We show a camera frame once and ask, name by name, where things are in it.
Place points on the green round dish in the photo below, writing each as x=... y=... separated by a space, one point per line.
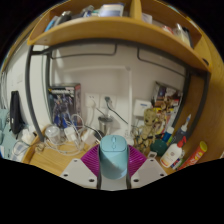
x=159 y=147

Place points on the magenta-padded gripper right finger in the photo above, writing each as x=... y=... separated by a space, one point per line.
x=150 y=171

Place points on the light blue computer mouse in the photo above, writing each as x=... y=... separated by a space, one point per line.
x=114 y=158

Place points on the white power strip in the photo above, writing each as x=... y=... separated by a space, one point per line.
x=89 y=136

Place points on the white charger block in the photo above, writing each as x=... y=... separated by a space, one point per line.
x=70 y=134

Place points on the steel cup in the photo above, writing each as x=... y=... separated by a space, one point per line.
x=105 y=125

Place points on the light blue checked blanket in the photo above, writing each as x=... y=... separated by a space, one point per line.
x=6 y=136

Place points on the clear plastic jar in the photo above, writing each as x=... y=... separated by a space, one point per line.
x=52 y=134

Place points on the dark spray bottle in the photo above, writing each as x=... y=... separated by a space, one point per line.
x=181 y=133

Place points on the white wall box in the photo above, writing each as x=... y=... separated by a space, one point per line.
x=142 y=107

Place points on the black metal desk frame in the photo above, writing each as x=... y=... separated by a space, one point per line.
x=30 y=96

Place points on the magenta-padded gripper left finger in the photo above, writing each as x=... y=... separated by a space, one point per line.
x=77 y=171

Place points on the white lotion pump bottle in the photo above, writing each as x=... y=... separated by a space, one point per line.
x=170 y=155

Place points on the black hanging bag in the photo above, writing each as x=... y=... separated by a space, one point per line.
x=16 y=113

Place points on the crumpled white plastic bag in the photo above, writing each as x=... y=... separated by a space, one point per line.
x=27 y=136

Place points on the small white square clock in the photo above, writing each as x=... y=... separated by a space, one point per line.
x=151 y=155

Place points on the brown tree creature figure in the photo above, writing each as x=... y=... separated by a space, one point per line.
x=150 y=128

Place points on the white wall socket plate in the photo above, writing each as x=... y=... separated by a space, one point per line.
x=91 y=100
x=111 y=101

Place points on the red yellow snack can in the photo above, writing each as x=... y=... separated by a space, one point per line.
x=195 y=156

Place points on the blue tube white cap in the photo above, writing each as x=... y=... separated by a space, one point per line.
x=167 y=134

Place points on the wooden shelf unit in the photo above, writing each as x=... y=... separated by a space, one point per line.
x=126 y=31

